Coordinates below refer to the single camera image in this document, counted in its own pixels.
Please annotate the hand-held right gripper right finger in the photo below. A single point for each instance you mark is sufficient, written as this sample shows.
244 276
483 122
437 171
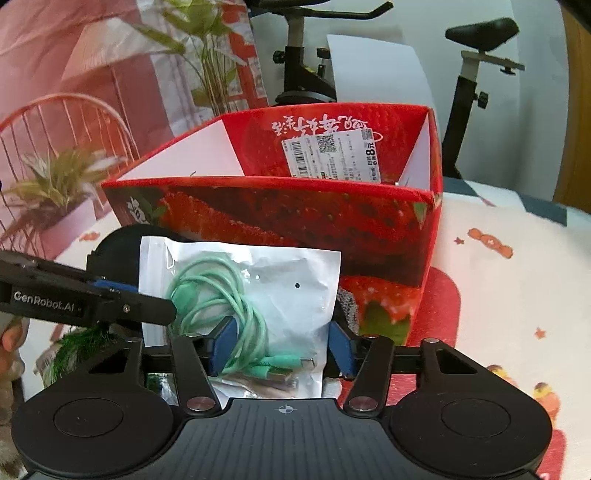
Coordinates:
341 351

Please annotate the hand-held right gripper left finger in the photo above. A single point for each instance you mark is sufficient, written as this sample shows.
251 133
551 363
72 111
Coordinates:
225 344

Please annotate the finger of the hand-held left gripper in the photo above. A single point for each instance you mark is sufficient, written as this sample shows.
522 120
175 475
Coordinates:
113 285
138 310

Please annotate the black round object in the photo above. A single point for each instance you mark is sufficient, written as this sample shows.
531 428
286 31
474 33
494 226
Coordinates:
117 249

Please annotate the red strawberry print box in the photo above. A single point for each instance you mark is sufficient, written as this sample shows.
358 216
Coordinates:
277 217

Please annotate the person's left forearm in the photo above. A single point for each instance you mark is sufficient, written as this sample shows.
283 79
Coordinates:
8 415

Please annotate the person's left hand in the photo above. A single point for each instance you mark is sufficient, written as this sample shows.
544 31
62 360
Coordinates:
13 339

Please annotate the grey patterned knit item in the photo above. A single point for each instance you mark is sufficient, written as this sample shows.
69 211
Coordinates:
351 307

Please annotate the green fuzzy item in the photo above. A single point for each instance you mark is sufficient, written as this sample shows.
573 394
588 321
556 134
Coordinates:
78 347

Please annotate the printed blanket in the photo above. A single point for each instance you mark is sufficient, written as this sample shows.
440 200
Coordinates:
508 277

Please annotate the printed plant backdrop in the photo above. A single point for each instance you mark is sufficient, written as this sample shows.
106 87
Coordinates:
115 69

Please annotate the black exercise bike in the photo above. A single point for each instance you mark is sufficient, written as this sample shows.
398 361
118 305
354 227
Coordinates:
295 69

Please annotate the white board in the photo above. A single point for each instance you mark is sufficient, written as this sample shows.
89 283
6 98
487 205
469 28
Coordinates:
378 69

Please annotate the wooden door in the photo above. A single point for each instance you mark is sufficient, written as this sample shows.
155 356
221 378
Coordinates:
577 115

